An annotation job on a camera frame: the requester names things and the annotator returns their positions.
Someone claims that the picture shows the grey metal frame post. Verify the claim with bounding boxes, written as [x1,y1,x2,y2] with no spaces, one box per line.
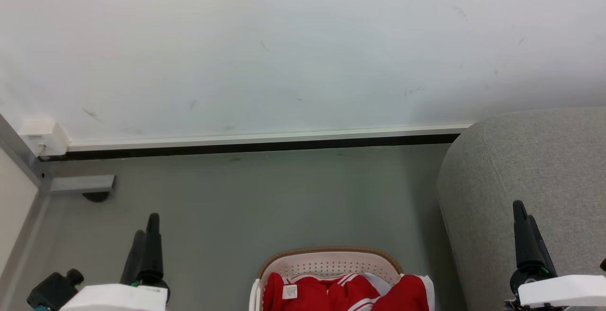
[0,115,117,195]

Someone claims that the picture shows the grey fabric sofa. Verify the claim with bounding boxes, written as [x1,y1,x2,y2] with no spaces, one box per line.
[437,107,606,311]

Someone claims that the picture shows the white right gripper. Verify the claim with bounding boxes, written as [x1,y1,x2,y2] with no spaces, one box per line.
[509,200,606,311]

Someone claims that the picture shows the red garment with white stripes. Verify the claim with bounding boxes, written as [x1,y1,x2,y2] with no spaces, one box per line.
[263,272,382,311]

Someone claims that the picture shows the white wall socket box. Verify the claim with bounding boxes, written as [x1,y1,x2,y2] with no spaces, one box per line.
[20,119,70,157]

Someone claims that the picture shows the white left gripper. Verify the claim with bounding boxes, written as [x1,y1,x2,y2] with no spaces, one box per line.
[61,213,171,311]

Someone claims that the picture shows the white and black baseboard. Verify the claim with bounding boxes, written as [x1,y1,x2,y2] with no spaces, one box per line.
[39,123,474,162]

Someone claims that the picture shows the beige partition panel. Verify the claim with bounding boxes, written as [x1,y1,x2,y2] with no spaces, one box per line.
[0,146,39,278]

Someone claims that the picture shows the white laundry basket brown rim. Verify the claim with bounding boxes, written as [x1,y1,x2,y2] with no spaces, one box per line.
[249,247,405,311]

